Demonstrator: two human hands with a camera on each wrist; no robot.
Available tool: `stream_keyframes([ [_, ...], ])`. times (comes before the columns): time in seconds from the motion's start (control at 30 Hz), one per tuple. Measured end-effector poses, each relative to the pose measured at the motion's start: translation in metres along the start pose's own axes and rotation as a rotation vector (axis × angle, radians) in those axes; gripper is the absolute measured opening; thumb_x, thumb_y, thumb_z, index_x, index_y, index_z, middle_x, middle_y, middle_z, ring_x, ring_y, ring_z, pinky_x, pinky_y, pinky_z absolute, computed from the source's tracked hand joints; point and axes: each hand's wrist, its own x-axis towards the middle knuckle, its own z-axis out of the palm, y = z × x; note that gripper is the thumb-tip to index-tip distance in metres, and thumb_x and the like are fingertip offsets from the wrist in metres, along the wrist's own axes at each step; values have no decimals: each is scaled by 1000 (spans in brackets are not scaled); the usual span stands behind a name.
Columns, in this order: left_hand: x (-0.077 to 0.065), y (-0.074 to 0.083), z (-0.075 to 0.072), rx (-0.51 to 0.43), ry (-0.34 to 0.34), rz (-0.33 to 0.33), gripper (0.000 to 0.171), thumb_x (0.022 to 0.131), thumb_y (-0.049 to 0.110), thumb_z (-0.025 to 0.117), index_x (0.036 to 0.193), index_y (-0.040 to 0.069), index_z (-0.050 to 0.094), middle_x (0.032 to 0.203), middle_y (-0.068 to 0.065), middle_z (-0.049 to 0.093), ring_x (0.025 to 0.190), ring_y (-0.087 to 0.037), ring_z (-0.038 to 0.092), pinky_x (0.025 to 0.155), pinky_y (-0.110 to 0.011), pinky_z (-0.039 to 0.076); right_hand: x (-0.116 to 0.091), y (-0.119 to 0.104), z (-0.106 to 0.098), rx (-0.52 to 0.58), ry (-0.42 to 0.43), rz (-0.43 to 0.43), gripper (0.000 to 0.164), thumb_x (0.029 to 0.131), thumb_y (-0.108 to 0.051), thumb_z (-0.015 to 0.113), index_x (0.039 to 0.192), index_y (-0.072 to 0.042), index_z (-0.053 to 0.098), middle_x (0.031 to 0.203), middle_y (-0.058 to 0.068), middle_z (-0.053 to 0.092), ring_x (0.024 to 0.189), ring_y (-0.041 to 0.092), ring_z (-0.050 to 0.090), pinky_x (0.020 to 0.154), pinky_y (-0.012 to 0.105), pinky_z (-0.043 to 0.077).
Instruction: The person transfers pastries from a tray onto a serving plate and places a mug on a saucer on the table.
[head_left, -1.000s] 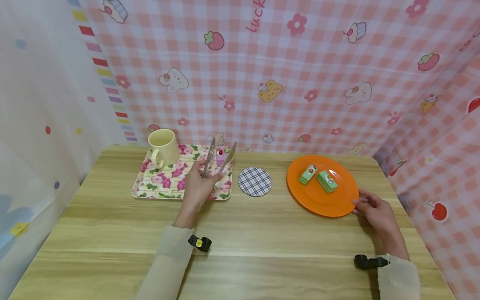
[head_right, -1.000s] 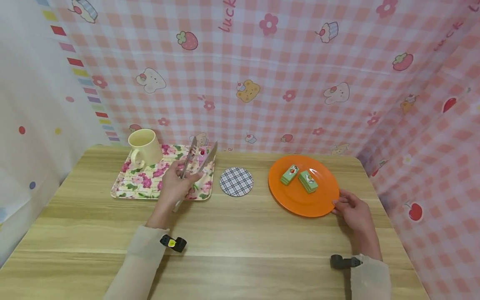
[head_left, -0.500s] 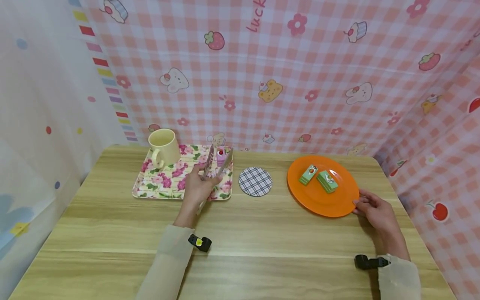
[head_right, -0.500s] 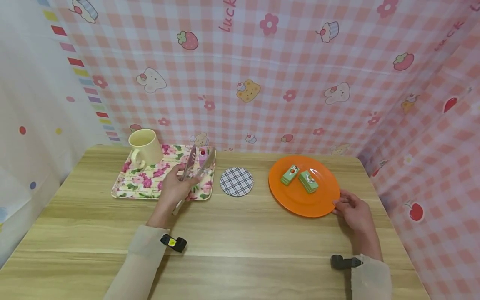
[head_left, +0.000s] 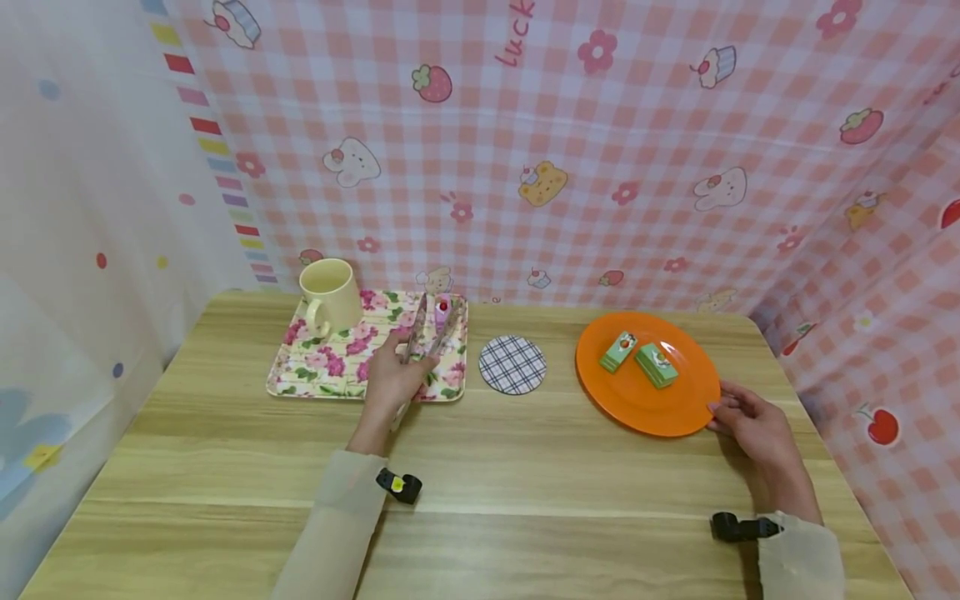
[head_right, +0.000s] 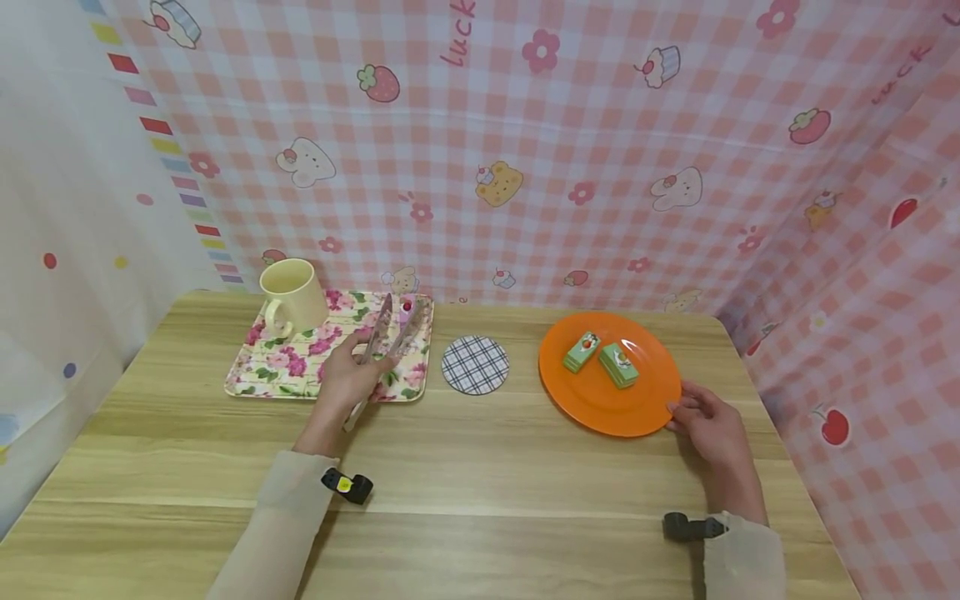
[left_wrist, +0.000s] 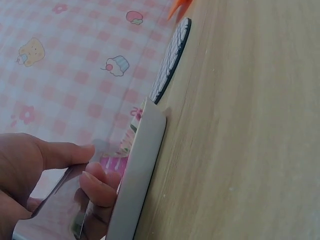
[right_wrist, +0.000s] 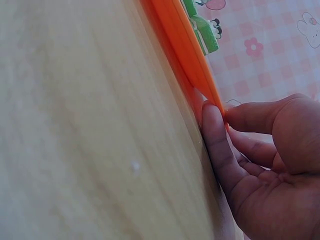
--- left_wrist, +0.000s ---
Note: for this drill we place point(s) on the round striped coaster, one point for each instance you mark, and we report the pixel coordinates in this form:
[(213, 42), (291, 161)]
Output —
[(171, 60)]

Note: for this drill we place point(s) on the shiny steel plate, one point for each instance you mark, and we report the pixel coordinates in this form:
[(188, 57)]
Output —
[(57, 207)]

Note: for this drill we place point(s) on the person's left thumb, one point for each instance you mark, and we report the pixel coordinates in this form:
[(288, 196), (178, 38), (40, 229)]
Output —
[(57, 155)]

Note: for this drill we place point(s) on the orange object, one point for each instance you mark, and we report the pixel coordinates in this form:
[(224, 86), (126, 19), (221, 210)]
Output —
[(178, 7)]

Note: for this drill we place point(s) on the person's left hand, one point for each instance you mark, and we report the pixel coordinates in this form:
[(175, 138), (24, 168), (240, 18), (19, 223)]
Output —
[(17, 165)]

